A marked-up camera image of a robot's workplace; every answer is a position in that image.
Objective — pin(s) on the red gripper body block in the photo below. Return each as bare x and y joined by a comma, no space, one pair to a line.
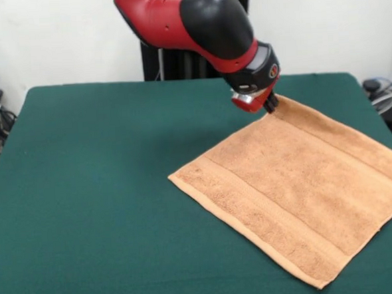
251,105

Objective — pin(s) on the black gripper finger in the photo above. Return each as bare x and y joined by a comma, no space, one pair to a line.
270,104

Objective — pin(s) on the tan terry towel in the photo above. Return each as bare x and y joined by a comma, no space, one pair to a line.
301,187

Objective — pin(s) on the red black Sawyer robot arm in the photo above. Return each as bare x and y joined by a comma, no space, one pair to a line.
192,27

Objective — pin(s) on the dark green table cloth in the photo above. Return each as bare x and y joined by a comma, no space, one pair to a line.
86,210

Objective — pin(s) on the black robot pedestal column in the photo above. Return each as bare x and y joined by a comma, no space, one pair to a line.
177,65

